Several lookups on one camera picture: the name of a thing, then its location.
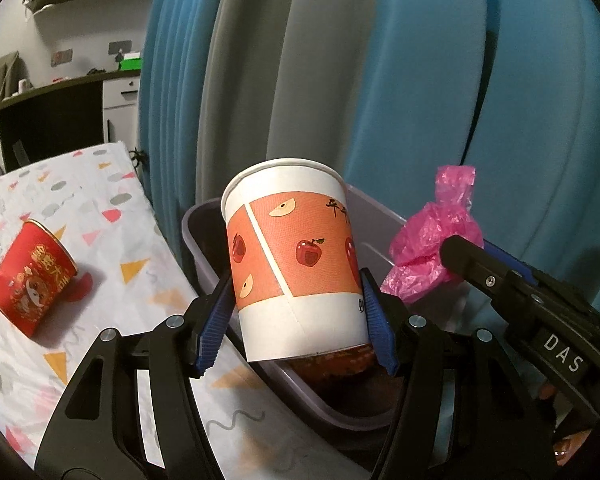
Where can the pink plastic bag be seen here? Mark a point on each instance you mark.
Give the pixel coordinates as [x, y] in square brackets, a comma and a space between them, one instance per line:
[425, 240]

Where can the red paper cup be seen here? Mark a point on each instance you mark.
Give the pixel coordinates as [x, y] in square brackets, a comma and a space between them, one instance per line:
[27, 280]

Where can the printed tablecloth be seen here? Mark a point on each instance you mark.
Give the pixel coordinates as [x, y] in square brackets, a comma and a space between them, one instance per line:
[120, 240]

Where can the black curtain clip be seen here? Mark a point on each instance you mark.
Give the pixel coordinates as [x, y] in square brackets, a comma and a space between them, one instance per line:
[139, 156]

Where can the grey wall socket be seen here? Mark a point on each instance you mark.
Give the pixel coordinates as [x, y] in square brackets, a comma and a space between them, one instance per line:
[62, 57]
[120, 47]

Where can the person's right hand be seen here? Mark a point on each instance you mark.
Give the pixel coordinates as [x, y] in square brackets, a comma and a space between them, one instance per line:
[567, 440]

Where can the grey plastic bin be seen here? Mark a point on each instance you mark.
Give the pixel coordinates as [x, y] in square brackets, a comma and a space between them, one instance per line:
[205, 245]

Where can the dark desk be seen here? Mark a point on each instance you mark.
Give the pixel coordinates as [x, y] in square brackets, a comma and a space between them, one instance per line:
[50, 125]

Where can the white drawer cabinet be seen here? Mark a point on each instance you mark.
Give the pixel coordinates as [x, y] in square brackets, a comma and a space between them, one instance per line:
[120, 110]

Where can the green box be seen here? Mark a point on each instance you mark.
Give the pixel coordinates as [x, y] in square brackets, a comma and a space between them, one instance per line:
[131, 62]

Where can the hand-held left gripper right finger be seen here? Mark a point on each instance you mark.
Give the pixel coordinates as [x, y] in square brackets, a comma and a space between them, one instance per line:
[380, 325]

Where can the blue and grey curtain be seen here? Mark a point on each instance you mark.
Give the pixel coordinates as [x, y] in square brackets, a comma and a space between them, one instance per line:
[405, 70]

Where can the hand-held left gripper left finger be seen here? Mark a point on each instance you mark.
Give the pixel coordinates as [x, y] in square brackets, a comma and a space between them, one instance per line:
[215, 320]

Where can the apple print paper cup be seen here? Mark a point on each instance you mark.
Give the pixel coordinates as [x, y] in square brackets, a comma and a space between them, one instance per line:
[290, 270]

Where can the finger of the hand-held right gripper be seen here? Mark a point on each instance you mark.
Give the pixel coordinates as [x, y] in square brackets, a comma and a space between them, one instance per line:
[472, 265]
[510, 260]

